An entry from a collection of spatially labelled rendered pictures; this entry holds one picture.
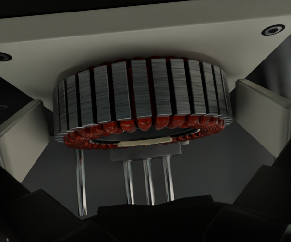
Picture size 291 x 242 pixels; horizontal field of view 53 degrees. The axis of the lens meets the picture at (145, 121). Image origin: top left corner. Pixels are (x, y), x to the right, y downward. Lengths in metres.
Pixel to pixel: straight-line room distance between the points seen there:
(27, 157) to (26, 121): 0.02
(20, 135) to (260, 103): 0.13
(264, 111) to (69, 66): 0.11
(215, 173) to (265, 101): 0.30
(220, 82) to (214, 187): 0.30
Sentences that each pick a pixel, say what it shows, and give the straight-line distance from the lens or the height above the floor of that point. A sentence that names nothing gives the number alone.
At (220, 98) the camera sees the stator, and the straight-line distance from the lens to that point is 0.16.
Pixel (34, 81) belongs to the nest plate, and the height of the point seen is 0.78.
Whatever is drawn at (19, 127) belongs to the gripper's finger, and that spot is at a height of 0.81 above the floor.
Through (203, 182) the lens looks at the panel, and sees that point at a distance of 0.45.
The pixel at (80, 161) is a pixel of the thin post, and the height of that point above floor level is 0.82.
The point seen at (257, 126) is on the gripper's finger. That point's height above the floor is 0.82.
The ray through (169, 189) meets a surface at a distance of 0.33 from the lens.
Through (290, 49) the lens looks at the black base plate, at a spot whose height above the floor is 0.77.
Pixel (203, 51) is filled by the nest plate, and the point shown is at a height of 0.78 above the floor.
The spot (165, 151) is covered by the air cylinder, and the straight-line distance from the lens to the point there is 0.31.
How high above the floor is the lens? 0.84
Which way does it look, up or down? 10 degrees down
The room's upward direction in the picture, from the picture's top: 174 degrees clockwise
